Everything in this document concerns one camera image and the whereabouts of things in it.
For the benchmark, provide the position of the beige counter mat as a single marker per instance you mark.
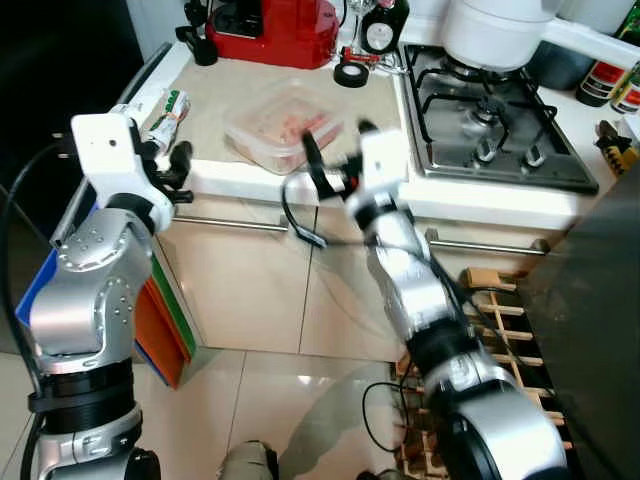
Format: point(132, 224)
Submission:
point(240, 90)

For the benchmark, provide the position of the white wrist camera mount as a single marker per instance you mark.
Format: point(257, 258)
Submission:
point(105, 150)
point(385, 160)

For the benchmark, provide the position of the dark sauce bottle red label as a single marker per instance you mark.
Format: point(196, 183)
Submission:
point(600, 85)

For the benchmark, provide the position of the white green drink carton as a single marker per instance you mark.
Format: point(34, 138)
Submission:
point(172, 110)

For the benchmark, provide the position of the black round dial timer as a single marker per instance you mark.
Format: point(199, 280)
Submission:
point(380, 30)

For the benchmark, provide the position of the black tape roll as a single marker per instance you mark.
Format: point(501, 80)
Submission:
point(340, 76)

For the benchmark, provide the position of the robot left leg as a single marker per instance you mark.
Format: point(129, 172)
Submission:
point(250, 462)

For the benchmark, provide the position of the steel gas hob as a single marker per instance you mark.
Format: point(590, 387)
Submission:
point(480, 120)

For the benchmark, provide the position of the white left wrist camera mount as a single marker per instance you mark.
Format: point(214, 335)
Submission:
point(105, 150)

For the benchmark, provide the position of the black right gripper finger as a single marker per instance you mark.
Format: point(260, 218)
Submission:
point(366, 127)
point(313, 160)

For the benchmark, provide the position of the green cutting board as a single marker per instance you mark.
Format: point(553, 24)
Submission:
point(175, 310)

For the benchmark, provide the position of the orange cutting board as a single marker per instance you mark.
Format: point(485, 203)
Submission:
point(155, 335)

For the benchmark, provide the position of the white cooking pot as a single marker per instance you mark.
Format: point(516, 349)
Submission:
point(490, 35)

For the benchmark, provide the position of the small blue cutting board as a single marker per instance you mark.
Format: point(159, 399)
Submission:
point(35, 290)

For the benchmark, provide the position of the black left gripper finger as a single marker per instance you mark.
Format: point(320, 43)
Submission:
point(180, 165)

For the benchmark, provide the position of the green printed carton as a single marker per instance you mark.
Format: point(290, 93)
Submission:
point(630, 20)

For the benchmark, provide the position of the dark grey pot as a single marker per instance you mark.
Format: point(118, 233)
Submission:
point(560, 68)

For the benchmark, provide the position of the red kitchen appliance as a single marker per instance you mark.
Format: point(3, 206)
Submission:
point(270, 30)

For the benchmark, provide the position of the black yellow kitchen tool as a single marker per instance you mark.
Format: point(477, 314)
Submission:
point(615, 145)

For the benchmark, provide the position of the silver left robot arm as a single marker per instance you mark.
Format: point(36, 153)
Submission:
point(85, 290)

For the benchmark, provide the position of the cream kitchen cabinet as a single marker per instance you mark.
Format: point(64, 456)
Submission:
point(250, 290)

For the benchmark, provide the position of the small dark sauce bottle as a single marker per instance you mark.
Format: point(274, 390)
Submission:
point(628, 95)

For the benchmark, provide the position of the wooden slatted pallet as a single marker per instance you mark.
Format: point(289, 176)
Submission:
point(487, 277)

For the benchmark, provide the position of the tall black appliance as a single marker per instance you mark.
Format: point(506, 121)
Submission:
point(50, 40)

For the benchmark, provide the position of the small dark grey fridge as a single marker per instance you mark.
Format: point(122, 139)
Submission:
point(590, 330)

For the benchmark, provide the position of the clear plastic food container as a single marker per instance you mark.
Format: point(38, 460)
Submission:
point(275, 125)

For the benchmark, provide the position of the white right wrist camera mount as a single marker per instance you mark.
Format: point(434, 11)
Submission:
point(385, 160)

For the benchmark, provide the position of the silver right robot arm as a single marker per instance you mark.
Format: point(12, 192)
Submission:
point(430, 300)

